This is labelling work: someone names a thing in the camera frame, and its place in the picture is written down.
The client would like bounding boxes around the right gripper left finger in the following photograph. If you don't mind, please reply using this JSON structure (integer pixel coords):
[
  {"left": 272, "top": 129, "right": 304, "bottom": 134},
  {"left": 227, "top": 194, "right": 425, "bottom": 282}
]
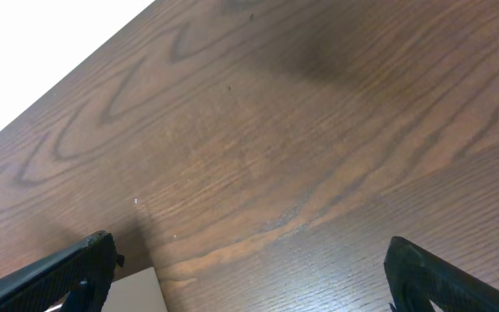
[{"left": 0, "top": 231, "right": 125, "bottom": 312}]

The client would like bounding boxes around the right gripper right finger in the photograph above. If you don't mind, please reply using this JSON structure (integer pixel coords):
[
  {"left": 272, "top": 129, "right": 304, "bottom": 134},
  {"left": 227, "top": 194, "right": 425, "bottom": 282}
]
[{"left": 384, "top": 237, "right": 499, "bottom": 312}]

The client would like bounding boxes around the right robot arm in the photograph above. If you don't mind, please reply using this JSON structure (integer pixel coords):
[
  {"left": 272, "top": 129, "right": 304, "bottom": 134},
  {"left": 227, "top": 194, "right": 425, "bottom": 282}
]
[{"left": 0, "top": 231, "right": 499, "bottom": 312}]

